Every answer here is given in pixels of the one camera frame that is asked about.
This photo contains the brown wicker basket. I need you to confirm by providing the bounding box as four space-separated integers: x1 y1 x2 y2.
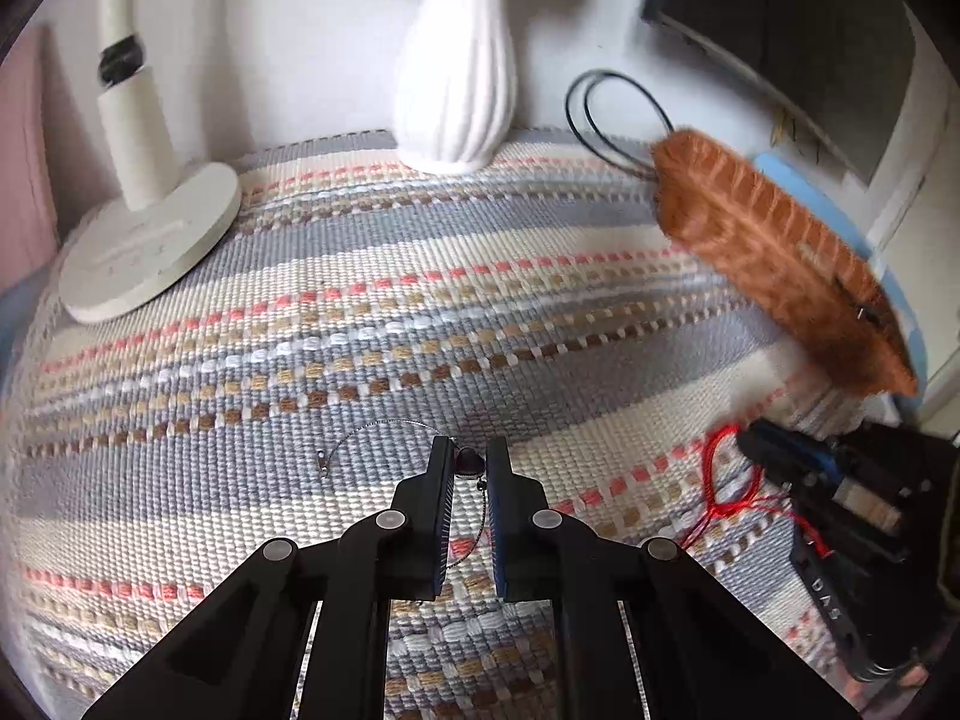
652 130 919 397

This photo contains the red string bracelet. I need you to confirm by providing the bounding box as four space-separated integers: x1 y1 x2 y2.
677 422 835 559

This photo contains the white ribbed vase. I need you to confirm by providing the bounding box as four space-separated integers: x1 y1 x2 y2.
392 0 517 176

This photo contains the black monitor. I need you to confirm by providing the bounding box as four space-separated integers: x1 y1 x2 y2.
643 0 914 182

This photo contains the pink folder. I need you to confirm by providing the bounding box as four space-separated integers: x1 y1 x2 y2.
0 28 59 293

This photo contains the white desk lamp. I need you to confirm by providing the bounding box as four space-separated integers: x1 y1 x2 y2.
59 0 241 325

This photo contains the black looped cable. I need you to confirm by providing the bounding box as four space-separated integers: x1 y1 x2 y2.
565 68 677 182

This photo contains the thin pendant necklace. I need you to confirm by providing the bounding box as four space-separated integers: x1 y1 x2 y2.
314 418 493 571

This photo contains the striped woven table mat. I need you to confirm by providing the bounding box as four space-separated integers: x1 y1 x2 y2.
2 132 862 718

